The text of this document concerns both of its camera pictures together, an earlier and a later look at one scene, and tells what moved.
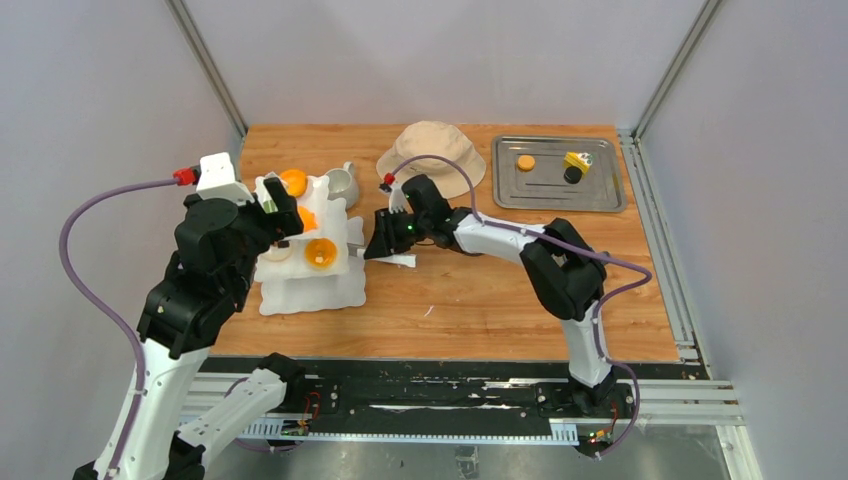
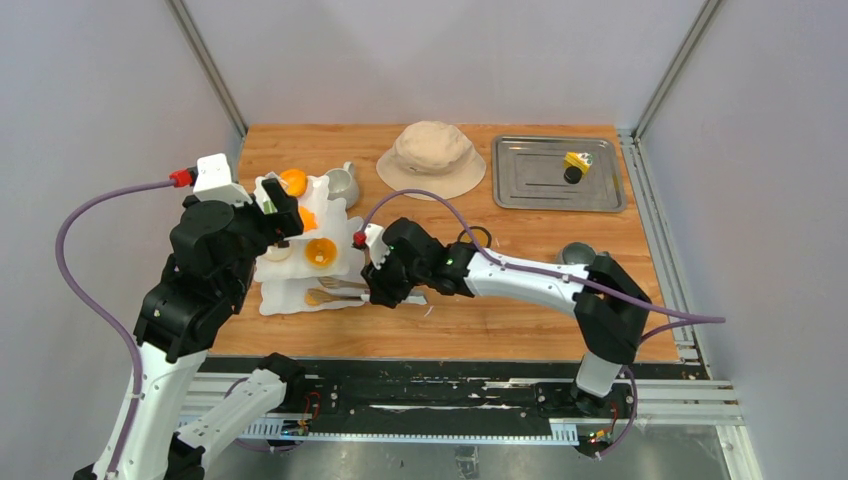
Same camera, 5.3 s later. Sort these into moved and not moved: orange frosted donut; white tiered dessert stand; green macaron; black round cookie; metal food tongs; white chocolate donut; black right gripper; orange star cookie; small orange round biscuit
Moved: black right gripper; metal food tongs; small orange round biscuit
Not moved: white tiered dessert stand; orange star cookie; green macaron; black round cookie; white chocolate donut; orange frosted donut
